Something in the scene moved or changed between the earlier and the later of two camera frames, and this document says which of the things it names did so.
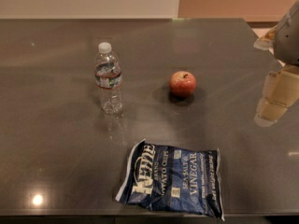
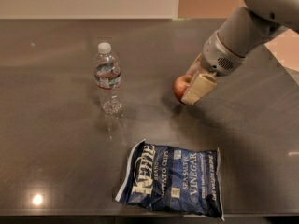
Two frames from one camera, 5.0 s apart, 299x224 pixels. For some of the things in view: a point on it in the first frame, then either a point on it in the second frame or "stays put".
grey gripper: [288, 39] → [217, 58]
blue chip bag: [173, 179] stays put
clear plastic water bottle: [108, 77] stays put
